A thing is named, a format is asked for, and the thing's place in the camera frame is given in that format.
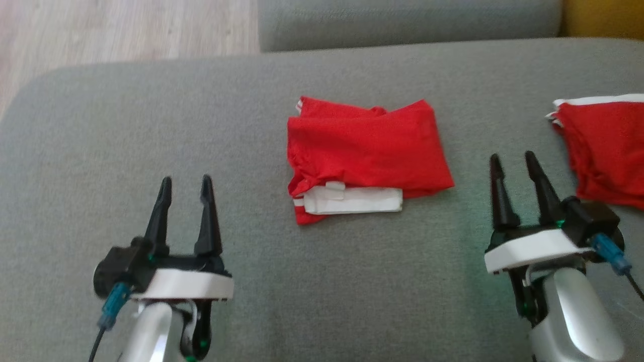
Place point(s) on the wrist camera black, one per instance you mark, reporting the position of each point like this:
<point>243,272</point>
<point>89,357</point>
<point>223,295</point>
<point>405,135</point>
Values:
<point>123,264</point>
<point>591,221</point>

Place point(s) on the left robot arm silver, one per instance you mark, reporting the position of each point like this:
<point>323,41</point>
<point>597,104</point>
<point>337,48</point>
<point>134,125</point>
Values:
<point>151,332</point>

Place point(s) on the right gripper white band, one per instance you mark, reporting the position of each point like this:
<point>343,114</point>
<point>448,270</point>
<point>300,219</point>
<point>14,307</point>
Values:
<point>533,251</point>

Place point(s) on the grey sofa back cushion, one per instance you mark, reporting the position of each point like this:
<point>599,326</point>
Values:
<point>402,22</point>

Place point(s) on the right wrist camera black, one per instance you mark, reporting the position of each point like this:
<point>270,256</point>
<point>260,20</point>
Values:
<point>591,221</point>

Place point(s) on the red shorts white waistband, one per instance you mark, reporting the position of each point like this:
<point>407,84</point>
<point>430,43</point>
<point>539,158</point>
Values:
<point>609,146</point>

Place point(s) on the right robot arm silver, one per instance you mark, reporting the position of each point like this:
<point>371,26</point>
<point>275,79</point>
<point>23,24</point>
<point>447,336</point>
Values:
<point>573,317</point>

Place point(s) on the grey sofa seat cushion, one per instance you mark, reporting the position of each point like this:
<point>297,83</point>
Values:
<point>322,291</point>

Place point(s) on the yellow cushion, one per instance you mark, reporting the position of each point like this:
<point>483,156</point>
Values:
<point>604,17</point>

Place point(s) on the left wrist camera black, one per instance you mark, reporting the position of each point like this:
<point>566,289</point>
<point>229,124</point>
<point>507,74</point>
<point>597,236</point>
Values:
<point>123,264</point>

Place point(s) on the red Bulls basketball jersey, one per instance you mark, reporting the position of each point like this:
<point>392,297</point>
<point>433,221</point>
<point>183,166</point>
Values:
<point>367,151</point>

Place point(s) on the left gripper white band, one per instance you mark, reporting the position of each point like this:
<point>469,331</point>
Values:
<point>191,284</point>

